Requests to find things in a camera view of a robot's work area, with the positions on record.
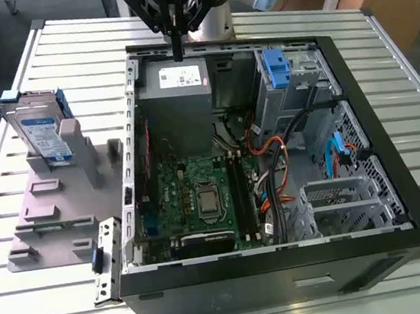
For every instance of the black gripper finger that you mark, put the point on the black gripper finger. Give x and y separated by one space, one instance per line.
199 7
145 8

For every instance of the hard disk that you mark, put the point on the hard disk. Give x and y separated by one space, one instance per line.
40 135

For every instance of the metal disk bay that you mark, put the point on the metal disk bay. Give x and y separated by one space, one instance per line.
338 206

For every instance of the blue drive cage clip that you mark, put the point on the blue drive cage clip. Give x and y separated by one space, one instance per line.
277 68

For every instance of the grey power supply unit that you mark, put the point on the grey power supply unit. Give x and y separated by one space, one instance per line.
175 123

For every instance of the grey metal drive cage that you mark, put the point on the grey metal drive cage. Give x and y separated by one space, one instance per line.
294 97

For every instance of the green motherboard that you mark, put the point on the green motherboard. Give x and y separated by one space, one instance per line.
174 176

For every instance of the CPU socket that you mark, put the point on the CPU socket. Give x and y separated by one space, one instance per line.
205 184

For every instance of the black RAM slot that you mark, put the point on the black RAM slot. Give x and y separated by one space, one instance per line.
238 195

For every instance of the silver CPU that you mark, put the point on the silver CPU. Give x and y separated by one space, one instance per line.
208 202

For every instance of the grey parts rack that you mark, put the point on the grey parts rack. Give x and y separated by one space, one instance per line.
78 207

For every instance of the black graphics card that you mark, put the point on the black graphics card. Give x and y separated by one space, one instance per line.
205 240

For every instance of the green RAM stick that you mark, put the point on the green RAM stick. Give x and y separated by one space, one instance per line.
50 226

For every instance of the metal expansion slot latch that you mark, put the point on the metal expansion slot latch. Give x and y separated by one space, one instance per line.
110 253

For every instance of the black PC case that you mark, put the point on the black PC case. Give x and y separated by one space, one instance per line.
249 286

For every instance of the white desk frame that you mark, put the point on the white desk frame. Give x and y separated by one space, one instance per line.
122 5

